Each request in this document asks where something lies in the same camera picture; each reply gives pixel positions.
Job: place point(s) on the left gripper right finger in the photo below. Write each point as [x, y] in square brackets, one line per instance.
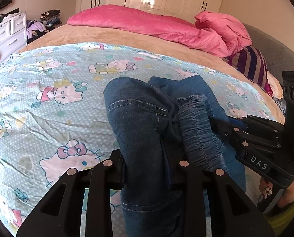
[209, 203]

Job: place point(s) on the right hand painted nails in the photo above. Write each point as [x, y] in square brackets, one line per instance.
[287, 197]

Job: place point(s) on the pile of folded clothes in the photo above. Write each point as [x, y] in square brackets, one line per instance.
[50, 18]

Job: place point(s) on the green sleeve forearm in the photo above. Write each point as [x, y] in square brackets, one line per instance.
[280, 222]

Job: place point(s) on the purple white clothes heap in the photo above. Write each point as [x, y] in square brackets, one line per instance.
[34, 30]

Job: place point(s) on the pink duvet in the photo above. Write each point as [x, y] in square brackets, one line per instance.
[218, 34]

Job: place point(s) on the white drawer chest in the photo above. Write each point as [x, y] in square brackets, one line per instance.
[13, 36]

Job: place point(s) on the purple striped pillow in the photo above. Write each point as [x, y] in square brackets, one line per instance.
[251, 63]

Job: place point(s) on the blue denim pants lace hem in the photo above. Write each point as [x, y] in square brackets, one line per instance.
[152, 120]

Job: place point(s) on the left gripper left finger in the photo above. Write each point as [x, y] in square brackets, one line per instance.
[59, 212]

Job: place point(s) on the Hello Kitty blue bedsheet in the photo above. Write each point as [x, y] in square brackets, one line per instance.
[52, 112]

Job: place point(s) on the grey upholstered headboard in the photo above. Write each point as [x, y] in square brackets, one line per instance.
[278, 56]

